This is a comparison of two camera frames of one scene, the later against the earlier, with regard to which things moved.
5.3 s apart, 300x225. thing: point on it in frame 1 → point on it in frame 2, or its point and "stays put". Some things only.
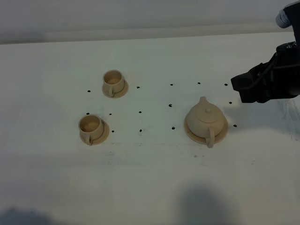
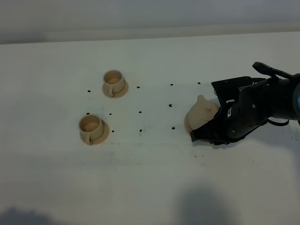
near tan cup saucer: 104,135 stays put
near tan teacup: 91,127 stays put
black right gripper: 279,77 → 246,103
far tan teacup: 113,81 stays put
